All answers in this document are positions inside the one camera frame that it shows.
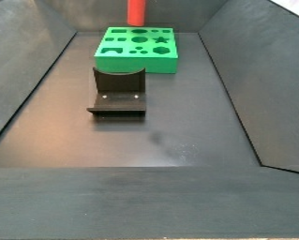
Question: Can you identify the green shape sorter block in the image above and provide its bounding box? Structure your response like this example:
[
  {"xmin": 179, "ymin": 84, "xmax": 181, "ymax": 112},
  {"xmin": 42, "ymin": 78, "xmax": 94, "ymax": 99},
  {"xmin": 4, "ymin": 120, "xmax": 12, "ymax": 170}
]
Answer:
[{"xmin": 94, "ymin": 27, "xmax": 178, "ymax": 74}]

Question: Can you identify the red oval cylinder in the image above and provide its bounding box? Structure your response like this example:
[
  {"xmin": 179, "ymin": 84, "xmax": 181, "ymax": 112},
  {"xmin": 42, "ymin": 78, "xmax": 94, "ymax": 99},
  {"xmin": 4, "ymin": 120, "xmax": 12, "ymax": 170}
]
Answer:
[{"xmin": 127, "ymin": 0, "xmax": 147, "ymax": 26}]

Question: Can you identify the black cradle fixture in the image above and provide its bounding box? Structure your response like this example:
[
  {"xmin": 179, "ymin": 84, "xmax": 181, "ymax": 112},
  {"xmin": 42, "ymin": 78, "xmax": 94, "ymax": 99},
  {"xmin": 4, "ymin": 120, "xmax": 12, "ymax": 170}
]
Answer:
[{"xmin": 87, "ymin": 67, "xmax": 147, "ymax": 114}]

